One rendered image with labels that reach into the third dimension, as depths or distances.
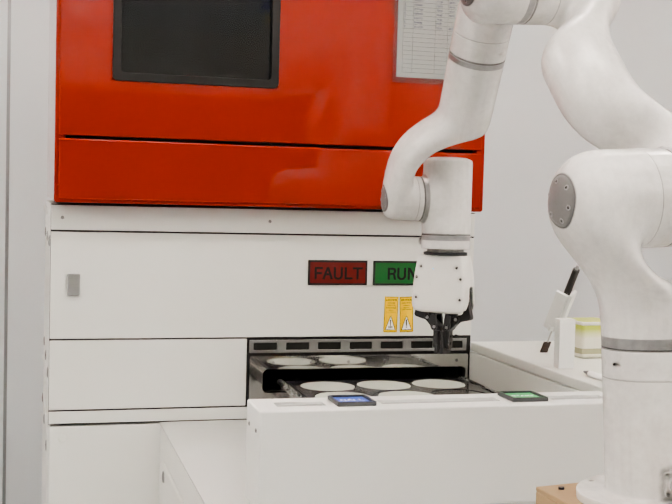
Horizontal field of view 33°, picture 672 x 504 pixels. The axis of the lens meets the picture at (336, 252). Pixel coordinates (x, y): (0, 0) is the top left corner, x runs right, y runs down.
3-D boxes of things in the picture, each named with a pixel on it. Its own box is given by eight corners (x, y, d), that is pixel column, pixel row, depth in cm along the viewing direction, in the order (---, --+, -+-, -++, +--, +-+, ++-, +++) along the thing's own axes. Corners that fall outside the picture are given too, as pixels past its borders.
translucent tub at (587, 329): (559, 353, 209) (561, 317, 209) (594, 352, 212) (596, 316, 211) (581, 359, 202) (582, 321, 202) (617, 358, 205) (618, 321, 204)
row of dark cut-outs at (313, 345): (248, 352, 212) (248, 339, 212) (465, 350, 224) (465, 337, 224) (249, 353, 212) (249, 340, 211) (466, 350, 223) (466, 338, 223)
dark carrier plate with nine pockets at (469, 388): (285, 383, 210) (285, 380, 210) (457, 380, 219) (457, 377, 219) (334, 421, 177) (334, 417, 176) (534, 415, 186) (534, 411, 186)
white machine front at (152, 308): (48, 422, 205) (50, 203, 203) (464, 410, 227) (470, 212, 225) (48, 425, 202) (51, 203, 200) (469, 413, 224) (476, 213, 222)
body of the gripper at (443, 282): (409, 246, 192) (407, 311, 192) (463, 248, 187) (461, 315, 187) (428, 245, 198) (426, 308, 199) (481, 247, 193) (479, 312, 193)
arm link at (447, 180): (425, 234, 187) (477, 235, 189) (427, 155, 186) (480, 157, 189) (410, 232, 195) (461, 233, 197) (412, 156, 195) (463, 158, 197)
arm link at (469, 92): (415, 61, 172) (384, 230, 188) (513, 66, 176) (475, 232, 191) (401, 39, 179) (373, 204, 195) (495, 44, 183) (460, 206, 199)
